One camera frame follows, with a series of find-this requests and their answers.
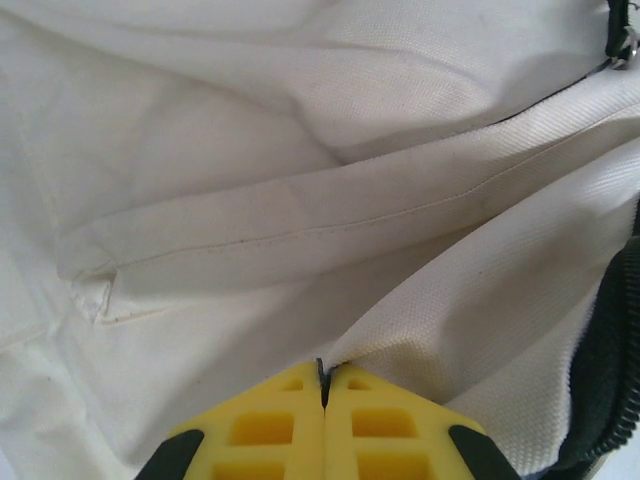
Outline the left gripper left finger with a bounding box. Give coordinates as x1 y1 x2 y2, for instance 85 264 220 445
139 362 326 480

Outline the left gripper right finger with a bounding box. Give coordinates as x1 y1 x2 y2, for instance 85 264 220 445
322 362 506 480

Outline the cream canvas backpack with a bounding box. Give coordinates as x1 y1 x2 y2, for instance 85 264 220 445
0 0 640 480

